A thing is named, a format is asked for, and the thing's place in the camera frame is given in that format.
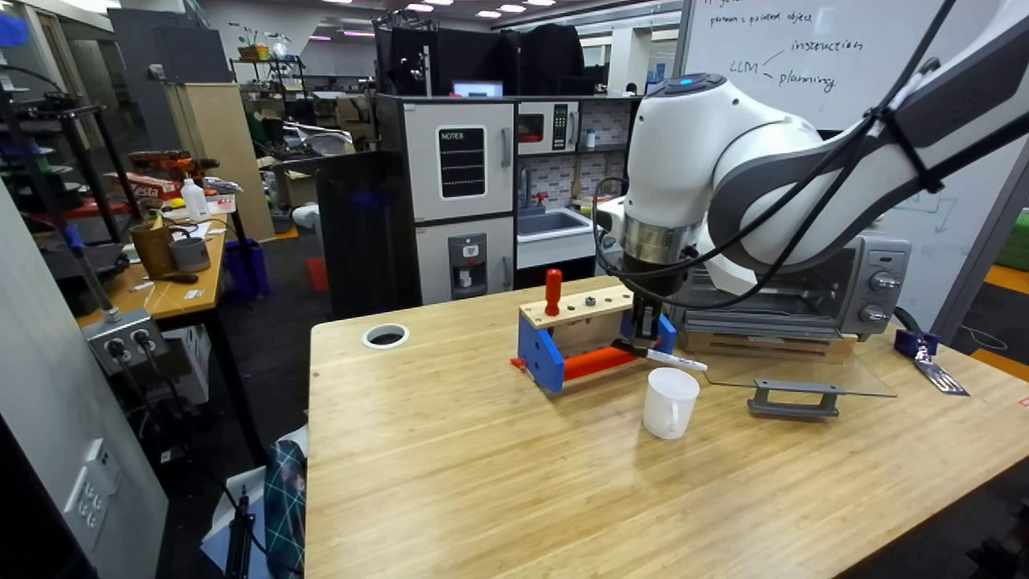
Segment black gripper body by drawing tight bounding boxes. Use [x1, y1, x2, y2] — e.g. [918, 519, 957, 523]
[630, 287, 670, 333]

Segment white plastic mug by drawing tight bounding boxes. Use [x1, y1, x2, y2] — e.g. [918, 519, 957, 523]
[636, 363, 703, 444]

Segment orange rod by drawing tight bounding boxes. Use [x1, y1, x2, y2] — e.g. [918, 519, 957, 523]
[560, 343, 646, 387]

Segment wooden peg rack blue ends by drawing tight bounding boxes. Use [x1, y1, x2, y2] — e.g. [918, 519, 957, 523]
[507, 280, 681, 398]

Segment upright red-orange peg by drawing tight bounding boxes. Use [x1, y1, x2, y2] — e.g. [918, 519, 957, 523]
[541, 266, 565, 323]

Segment white toy sink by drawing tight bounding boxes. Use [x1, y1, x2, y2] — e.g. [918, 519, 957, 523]
[513, 205, 599, 275]

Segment grey toaster oven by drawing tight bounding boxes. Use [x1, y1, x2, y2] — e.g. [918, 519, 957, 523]
[665, 234, 915, 348]

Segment toy microwave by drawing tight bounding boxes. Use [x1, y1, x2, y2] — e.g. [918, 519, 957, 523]
[513, 101, 582, 162]

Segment white toy kitchen cabinet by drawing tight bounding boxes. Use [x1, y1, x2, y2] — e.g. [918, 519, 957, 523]
[400, 96, 522, 310]

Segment blue spatula holder block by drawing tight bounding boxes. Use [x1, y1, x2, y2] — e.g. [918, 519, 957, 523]
[890, 325, 943, 363]

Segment computer monitor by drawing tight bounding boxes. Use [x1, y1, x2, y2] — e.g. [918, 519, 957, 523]
[451, 79, 507, 103]

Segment black upright panel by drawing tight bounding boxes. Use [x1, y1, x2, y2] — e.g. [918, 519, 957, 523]
[311, 147, 424, 323]

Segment whiteboard with writing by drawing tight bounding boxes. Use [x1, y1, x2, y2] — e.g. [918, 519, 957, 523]
[679, 0, 1029, 325]

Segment plaid cloth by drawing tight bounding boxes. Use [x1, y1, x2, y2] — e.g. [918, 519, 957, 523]
[261, 430, 310, 579]

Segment blue bin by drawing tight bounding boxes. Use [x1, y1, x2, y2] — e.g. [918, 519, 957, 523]
[220, 234, 274, 306]

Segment white spray bottle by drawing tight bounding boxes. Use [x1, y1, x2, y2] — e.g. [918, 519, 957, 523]
[178, 171, 212, 226]

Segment wooden side desk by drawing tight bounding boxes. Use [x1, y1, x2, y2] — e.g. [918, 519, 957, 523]
[71, 220, 236, 329]

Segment grey outlet box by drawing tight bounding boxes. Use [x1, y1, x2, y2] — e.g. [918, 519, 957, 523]
[83, 310, 169, 381]

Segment grey panel with socket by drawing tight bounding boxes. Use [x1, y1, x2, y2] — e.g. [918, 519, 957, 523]
[0, 180, 172, 579]

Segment glass lid with grey handle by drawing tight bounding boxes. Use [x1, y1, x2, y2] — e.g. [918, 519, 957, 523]
[686, 329, 900, 426]

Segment metal spatula black handle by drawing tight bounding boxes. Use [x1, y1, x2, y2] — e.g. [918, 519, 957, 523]
[906, 336, 974, 402]

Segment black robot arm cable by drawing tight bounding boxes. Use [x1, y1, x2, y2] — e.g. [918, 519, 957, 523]
[588, 0, 966, 316]

